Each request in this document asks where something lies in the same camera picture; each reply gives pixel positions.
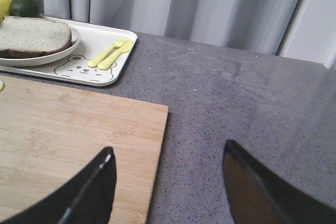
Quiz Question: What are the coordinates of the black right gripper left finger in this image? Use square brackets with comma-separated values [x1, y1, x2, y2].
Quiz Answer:
[2, 147, 117, 223]

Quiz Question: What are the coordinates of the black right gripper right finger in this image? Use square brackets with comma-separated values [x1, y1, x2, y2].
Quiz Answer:
[223, 140, 335, 223]

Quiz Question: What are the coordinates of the white round plate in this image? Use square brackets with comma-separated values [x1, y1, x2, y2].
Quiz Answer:
[1, 27, 81, 67]

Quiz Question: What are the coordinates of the white bread slice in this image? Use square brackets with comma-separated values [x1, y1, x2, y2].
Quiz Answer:
[1, 16, 72, 59]

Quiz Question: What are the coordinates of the white rectangular tray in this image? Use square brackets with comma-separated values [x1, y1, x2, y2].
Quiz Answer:
[1, 16, 138, 87]

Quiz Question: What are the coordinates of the wooden cutting board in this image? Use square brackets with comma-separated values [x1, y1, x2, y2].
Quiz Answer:
[1, 76, 169, 223]

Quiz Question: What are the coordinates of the lemon slice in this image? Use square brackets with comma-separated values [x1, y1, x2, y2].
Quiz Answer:
[0, 80, 4, 92]

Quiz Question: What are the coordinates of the yellow plastic knife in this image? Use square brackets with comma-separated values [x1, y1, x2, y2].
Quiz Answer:
[97, 39, 133, 70]

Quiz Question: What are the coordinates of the yellow plastic fork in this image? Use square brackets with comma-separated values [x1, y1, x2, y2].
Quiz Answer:
[88, 37, 125, 68]

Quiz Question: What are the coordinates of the grey curtain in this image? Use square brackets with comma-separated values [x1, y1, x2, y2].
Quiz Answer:
[0, 0, 336, 69]

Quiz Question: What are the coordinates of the green lime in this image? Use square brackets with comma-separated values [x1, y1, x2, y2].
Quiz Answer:
[9, 0, 40, 17]

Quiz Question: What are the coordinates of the yellow lemon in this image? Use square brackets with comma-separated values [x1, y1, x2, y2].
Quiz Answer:
[0, 0, 12, 23]

